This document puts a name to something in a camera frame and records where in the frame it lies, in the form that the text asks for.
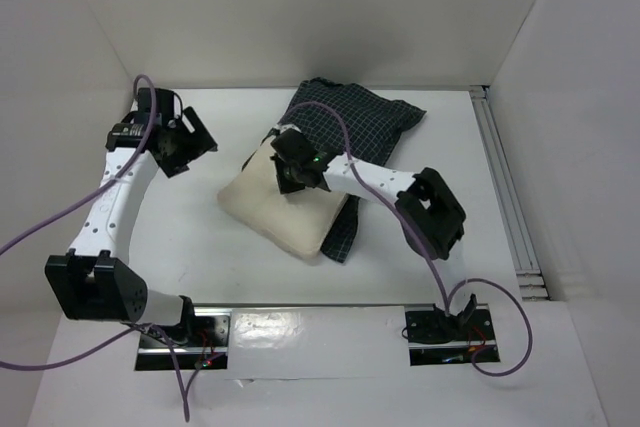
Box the cream pillow with bear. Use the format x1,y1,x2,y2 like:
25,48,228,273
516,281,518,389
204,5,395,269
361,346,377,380
217,136,347,261

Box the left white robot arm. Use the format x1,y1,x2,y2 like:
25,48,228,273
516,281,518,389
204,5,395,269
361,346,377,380
44,88,217,346

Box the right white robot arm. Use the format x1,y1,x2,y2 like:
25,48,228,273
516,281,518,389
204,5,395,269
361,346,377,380
270,128,477,345

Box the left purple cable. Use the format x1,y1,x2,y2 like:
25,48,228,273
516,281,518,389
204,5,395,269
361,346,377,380
0,74,211,422

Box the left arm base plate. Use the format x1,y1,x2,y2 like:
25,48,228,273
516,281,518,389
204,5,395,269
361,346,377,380
134,305,232,372

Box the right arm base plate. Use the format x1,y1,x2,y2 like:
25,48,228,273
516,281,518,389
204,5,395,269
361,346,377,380
401,305,500,367

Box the aluminium rail frame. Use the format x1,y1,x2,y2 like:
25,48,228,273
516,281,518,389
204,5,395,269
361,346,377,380
470,86,551,302

